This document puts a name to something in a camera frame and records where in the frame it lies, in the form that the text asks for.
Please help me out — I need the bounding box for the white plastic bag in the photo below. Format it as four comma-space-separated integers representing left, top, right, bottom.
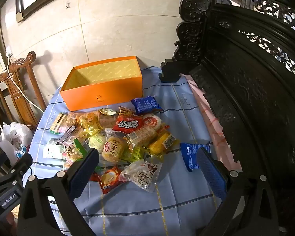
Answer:
0, 122, 33, 165

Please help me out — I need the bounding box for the pink-ended biscuit packet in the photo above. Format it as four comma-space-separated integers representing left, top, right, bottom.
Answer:
50, 112, 79, 133

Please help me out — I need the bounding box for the round red-label rice cracker packet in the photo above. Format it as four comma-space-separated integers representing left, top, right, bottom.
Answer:
143, 114, 163, 131

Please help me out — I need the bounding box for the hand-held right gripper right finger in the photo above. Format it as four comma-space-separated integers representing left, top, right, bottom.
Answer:
197, 147, 278, 236

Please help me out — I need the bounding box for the red snack packet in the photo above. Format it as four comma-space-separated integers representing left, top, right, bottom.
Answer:
112, 114, 144, 133

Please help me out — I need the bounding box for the pink cloth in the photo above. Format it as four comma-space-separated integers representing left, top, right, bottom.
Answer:
185, 75, 242, 172

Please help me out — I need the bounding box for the red-orange snack packet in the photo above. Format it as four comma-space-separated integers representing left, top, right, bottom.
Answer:
92, 166, 128, 195

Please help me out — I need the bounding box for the green-yellow snack packet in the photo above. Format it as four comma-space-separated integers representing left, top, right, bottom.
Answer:
122, 146, 145, 164

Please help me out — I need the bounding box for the pale green snack packet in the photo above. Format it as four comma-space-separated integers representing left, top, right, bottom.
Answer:
86, 133, 106, 150

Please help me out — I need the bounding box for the blue checked tablecloth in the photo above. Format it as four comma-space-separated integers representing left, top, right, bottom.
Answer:
22, 65, 236, 236

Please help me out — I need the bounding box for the white printed snack packet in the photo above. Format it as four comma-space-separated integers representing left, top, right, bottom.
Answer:
119, 161, 161, 193

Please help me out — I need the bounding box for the small gold-green packet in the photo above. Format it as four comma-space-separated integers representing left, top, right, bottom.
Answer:
98, 108, 117, 116

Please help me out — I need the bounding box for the round small bread packet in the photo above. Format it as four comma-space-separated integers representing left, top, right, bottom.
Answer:
101, 136, 128, 164

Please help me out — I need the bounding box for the orange cardboard box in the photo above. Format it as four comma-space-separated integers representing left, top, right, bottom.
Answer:
59, 56, 143, 111

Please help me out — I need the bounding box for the white cable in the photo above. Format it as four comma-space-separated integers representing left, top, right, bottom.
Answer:
6, 53, 43, 112

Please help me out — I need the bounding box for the yellow candy packet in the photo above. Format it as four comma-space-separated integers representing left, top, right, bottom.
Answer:
76, 113, 101, 136

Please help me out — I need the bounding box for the green nut packet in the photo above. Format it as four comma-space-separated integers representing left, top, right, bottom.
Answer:
64, 139, 88, 163

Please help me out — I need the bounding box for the dark blue snack packet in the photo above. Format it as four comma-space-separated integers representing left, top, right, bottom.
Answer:
180, 142, 212, 172
130, 95, 163, 115

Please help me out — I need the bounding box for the clear rice cracker packet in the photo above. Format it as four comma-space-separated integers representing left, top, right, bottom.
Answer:
124, 125, 163, 148

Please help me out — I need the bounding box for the carved wooden chair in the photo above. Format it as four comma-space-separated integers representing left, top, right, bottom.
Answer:
0, 51, 47, 131

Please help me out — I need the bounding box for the dark carved wooden furniture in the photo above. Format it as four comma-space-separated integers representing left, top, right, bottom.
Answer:
159, 0, 295, 236

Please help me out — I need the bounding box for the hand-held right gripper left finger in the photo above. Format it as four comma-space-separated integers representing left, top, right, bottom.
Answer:
17, 149, 99, 236

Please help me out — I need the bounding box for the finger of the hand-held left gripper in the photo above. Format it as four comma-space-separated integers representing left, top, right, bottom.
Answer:
5, 153, 33, 177
0, 172, 24, 190

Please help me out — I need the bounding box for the yellow snack packet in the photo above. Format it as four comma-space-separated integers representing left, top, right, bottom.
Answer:
147, 130, 180, 156

